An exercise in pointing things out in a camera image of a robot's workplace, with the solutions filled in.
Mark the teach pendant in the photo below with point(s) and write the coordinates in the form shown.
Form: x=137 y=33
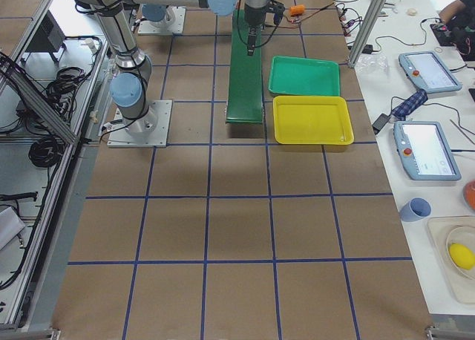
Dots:
x=428 y=72
x=424 y=151

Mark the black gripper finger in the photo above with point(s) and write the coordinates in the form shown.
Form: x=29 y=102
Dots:
x=251 y=41

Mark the aluminium frame post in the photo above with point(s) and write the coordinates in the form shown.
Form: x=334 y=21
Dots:
x=369 y=21

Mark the orange round object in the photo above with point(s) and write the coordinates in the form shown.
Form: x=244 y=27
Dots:
x=469 y=194

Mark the yellow plastic tray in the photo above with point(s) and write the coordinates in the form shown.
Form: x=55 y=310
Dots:
x=312 y=120

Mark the green plastic tray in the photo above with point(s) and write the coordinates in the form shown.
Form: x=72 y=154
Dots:
x=291 y=75

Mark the beige tray with bowl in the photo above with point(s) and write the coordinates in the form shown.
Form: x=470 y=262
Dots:
x=453 y=238

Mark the black power adapter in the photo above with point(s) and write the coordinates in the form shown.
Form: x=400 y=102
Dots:
x=380 y=123

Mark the blue plastic cup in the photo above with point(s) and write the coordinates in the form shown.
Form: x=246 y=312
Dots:
x=415 y=209

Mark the upper teach pendant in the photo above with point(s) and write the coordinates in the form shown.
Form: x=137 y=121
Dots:
x=428 y=72

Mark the yellow lemon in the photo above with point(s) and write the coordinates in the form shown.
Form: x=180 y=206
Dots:
x=461 y=255

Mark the plain orange cylinder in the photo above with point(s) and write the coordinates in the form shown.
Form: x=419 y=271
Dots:
x=297 y=10

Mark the lower teach pendant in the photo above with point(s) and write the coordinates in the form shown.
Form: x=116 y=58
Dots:
x=424 y=151

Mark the green conveyor belt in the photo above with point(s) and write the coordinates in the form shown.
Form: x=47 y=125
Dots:
x=245 y=91

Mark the blue plaid cloth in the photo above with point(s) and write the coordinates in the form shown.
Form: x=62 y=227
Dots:
x=409 y=105

